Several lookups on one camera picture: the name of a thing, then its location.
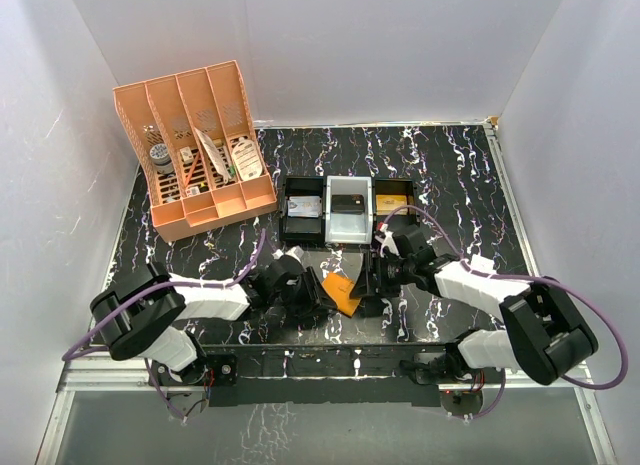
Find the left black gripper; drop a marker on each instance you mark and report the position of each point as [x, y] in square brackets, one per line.
[315, 300]

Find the grey tape roll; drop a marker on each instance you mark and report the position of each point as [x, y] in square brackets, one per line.
[160, 158]

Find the white middle card bin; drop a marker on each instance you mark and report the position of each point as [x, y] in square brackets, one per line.
[350, 229]

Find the peach desk file organizer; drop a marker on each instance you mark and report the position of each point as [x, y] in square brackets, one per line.
[167, 110]

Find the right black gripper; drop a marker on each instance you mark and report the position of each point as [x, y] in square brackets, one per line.
[365, 284]

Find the silver credit card stack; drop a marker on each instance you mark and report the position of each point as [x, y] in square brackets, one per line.
[304, 207]

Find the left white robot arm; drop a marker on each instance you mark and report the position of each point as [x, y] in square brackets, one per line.
[137, 319]

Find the gold credit card stack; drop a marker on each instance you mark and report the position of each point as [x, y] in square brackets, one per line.
[387, 203]

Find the left black card bin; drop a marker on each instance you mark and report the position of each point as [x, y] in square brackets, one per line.
[304, 231]

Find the orange pencil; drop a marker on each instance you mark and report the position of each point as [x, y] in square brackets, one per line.
[192, 168]

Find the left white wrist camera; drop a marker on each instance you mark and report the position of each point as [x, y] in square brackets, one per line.
[290, 260]

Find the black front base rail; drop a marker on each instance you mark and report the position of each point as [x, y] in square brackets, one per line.
[316, 374]

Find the aluminium table frame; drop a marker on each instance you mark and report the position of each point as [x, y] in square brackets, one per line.
[116, 418]

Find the orange leather card holder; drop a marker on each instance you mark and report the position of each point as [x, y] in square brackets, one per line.
[339, 288]

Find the black credit card stack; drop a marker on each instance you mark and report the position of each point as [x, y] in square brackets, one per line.
[348, 204]

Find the black card bin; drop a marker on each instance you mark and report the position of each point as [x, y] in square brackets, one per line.
[405, 228]
[304, 231]

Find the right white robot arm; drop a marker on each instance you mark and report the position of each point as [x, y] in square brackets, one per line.
[543, 334]

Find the white labelled package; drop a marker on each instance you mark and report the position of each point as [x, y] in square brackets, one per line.
[246, 158]

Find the right black card bin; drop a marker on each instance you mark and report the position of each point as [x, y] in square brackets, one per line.
[405, 228]

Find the white paper leaflet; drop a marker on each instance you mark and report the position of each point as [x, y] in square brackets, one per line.
[214, 155]

